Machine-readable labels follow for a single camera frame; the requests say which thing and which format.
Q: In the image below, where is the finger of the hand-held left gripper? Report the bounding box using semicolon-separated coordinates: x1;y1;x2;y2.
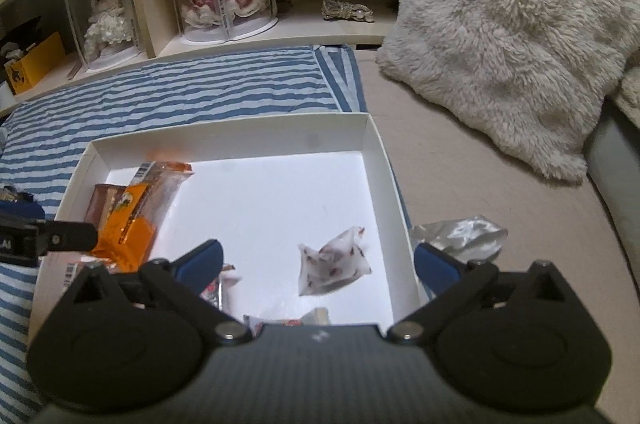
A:
0;199;47;220
37;220;101;256

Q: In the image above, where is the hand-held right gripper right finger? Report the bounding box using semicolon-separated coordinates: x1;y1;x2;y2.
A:
387;243;577;346

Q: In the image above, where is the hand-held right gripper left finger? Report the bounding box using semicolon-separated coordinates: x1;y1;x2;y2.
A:
65;240;252;346

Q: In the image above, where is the white snack packet with barcode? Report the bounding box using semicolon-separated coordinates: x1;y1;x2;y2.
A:
62;256;118;291

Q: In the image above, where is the brown snack packet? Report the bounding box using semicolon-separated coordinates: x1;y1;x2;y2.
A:
84;183;128;227

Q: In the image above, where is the orange snack packet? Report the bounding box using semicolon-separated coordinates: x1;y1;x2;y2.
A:
92;160;195;271

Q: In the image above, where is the white red-dotted snack packet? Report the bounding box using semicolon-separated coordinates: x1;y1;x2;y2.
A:
297;225;374;298

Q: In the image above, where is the white cardboard box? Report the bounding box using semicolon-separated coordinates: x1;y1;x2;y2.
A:
30;111;431;345

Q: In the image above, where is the crumpled silver wrapper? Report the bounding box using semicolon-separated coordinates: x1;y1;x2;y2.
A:
410;214;509;263

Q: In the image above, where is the yellow cardboard box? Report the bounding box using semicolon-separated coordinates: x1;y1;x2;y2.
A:
2;31;68;96

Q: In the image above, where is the black bag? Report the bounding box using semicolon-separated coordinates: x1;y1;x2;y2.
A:
0;16;45;56

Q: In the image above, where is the blue striped blanket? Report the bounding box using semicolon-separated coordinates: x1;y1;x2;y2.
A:
0;44;370;352

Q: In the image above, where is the white doll display case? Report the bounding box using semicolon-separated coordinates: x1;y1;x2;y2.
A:
59;0;142;73

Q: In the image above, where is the grey pillow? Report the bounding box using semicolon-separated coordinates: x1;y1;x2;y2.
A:
582;99;640;266

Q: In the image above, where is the white fluffy cushion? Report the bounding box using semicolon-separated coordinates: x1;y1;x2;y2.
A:
375;0;640;183

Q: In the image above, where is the beaded ornament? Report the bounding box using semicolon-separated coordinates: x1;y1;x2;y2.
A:
321;0;376;25

